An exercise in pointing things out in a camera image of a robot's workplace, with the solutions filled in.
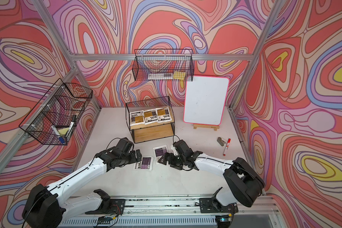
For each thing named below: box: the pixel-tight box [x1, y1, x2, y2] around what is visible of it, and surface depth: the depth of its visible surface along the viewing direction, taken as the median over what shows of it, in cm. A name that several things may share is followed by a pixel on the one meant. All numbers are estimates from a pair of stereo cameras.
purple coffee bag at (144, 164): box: [134, 157, 152, 170], surface depth 88 cm
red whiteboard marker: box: [222, 137, 232, 157], surface depth 98 cm
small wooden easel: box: [192, 123, 220, 132], surface depth 103 cm
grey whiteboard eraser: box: [216, 136, 227, 147], surface depth 100 cm
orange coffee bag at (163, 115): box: [155, 106, 172, 124], surface depth 93 cm
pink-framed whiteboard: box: [183, 75, 230, 126], surface depth 97 cm
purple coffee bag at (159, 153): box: [154, 147, 167, 166], surface depth 94 cm
